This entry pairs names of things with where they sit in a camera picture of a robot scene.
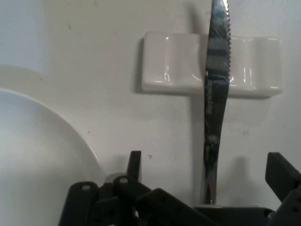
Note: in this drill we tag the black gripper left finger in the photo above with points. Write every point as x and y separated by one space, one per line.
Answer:
122 200

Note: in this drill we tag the silver serrated table knife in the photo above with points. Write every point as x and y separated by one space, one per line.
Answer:
216 94

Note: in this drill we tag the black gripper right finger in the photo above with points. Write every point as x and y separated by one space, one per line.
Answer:
284 174

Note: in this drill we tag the large white ceramic cutlery rest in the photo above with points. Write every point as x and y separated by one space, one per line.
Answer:
174 63

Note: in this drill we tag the white round plate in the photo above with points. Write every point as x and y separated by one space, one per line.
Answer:
40 153

